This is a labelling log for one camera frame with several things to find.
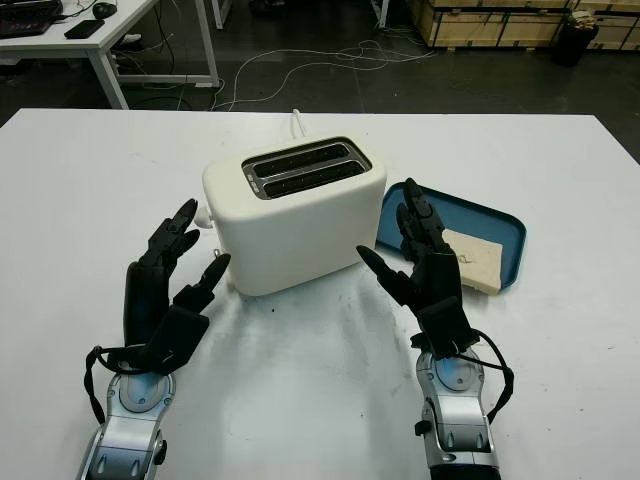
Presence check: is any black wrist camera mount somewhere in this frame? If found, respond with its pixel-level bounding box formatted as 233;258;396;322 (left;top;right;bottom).
117;304;211;375
409;298;482;362

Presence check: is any white toaster power cord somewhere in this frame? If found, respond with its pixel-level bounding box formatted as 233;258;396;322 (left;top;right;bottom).
288;108;309;141

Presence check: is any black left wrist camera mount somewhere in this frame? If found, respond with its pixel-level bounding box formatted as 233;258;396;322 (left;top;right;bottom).
117;304;211;375

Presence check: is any white floor cable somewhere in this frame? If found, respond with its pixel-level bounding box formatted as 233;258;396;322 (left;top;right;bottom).
212;35;441;112

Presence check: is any white two-slot toaster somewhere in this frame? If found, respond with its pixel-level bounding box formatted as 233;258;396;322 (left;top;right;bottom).
201;135;389;297

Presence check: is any black waste bin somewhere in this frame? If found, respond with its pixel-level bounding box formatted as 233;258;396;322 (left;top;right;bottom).
551;10;600;68

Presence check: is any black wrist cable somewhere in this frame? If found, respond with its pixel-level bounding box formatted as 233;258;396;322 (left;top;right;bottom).
83;345;166;426
449;329;516;421

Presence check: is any white office desk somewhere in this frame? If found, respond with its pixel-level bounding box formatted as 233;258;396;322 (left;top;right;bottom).
0;0;221;110

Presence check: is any white bread slice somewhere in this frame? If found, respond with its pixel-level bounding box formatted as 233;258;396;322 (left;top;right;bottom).
442;229;505;296

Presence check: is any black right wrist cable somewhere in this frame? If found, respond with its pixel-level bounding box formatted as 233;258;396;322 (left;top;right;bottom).
449;329;516;421

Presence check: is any blue plastic tray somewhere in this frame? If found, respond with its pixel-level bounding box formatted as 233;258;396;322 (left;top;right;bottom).
375;180;528;291

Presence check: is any black smartphone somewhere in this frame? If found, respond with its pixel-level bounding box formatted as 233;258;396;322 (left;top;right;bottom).
63;19;106;40

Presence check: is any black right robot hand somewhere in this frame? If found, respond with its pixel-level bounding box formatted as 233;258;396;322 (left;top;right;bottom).
355;178;464;321

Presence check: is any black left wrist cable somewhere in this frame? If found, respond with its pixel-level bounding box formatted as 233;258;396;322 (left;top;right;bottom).
83;345;166;426

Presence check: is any black keyboard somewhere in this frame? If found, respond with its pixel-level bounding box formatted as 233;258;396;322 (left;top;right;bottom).
0;0;65;39

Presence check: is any long wooden crate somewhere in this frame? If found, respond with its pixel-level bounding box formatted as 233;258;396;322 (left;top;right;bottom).
405;0;571;50

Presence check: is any short wooden crate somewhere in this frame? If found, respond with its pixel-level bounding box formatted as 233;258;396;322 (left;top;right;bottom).
574;0;640;51

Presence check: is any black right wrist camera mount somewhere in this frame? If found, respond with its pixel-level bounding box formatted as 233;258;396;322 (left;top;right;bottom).
409;298;482;362

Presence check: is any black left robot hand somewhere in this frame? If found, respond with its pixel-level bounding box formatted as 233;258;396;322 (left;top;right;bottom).
123;198;232;351

